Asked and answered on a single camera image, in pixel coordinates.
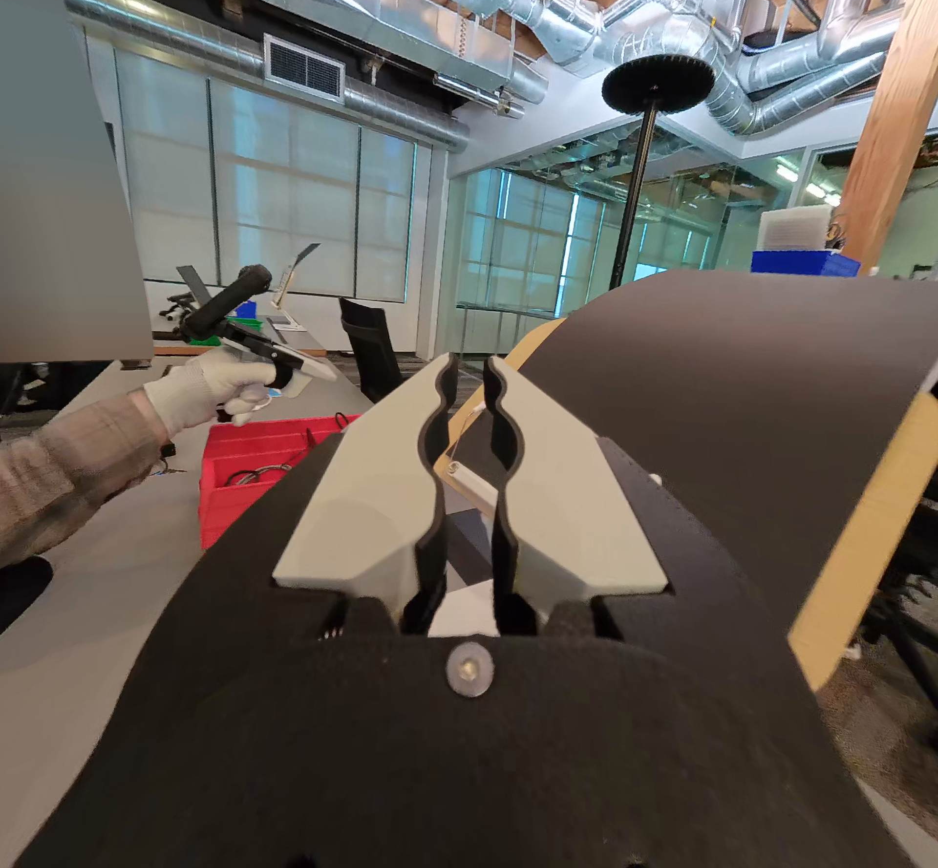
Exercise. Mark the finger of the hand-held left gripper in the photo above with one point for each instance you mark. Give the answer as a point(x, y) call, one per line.
point(311, 364)

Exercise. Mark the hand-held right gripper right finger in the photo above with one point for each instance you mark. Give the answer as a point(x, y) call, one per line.
point(579, 516)

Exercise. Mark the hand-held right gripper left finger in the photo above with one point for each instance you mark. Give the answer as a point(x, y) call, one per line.
point(359, 516)

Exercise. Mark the red plastic bin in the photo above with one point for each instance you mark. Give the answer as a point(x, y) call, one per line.
point(242, 443)

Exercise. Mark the person's left forearm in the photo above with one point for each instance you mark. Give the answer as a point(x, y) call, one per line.
point(66, 472)

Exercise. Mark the person's left hand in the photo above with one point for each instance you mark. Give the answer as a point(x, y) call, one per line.
point(190, 384)

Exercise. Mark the black office chair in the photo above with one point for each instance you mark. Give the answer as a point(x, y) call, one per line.
point(370, 348)

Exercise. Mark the wooden board with black panel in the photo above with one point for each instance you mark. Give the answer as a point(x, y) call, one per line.
point(733, 406)

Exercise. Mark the air vent grille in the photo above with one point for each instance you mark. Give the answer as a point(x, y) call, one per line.
point(304, 69)

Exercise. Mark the blue storage crate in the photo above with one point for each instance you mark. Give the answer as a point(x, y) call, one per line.
point(799, 263)

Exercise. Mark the black cushion pad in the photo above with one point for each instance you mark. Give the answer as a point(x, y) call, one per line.
point(22, 597)

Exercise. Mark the white stacked trays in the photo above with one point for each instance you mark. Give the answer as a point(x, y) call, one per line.
point(795, 227)

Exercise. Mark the black floor lamp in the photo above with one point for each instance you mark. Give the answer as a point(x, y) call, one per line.
point(656, 85)

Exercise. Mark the wooden pillar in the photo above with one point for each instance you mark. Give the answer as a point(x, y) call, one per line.
point(894, 113)

